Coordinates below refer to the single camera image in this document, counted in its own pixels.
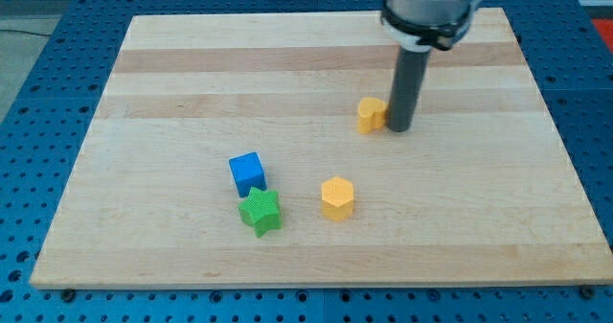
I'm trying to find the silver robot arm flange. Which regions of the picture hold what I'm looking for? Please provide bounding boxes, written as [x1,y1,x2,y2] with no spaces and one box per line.
[380,0,480,53]

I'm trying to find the yellow hexagon block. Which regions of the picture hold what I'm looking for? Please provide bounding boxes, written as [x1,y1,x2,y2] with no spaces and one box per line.
[321,176,354,222]

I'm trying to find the blue cube block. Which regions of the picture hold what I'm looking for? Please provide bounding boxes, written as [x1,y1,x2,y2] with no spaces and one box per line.
[229,152,267,197]

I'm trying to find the green star block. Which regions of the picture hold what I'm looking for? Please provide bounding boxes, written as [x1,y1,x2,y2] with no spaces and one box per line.
[238,187,283,238]

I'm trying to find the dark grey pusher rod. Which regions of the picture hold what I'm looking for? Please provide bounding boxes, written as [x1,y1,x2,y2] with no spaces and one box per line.
[387,48,430,132]

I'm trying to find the yellow heart block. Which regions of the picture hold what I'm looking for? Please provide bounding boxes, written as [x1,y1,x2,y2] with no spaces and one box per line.
[357,97,388,134]

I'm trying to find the light wooden board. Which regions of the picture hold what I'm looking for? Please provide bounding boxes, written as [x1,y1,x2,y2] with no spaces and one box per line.
[30,8,612,289]

